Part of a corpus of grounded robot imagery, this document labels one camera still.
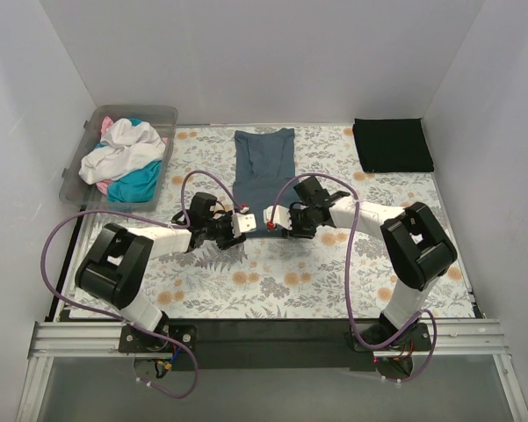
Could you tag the folded black t shirt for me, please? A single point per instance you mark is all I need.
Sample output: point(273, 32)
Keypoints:
point(392, 145)

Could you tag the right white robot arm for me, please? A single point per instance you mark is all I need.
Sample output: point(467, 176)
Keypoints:
point(418, 247)

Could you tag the blue grey t shirt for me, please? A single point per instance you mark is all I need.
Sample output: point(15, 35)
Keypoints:
point(264, 163)

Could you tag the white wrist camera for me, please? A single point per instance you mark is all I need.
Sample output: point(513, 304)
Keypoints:
point(243, 224)
point(277, 217)

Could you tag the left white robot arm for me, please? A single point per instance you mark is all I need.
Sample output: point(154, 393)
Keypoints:
point(112, 271)

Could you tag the white t shirt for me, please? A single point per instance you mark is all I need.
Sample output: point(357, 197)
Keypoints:
point(124, 147)

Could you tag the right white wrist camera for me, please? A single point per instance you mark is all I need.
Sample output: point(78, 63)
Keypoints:
point(277, 217)

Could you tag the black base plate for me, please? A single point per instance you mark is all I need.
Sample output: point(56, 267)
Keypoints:
point(132, 340)
point(416, 336)

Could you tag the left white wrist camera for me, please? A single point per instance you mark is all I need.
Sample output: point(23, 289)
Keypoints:
point(243, 224)

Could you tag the floral table mat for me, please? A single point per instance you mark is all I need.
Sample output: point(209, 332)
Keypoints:
point(329, 276)

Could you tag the aluminium frame rail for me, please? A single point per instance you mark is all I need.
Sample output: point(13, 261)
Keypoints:
point(271, 370)

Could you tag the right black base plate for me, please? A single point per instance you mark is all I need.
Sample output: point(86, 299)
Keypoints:
point(416, 336)

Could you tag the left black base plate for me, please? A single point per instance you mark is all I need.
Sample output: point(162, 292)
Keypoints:
point(132, 340)

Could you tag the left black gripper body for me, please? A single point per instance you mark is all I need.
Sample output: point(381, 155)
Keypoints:
point(227, 239)

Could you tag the clear plastic bin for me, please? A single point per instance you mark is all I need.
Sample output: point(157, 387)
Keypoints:
point(76, 192)

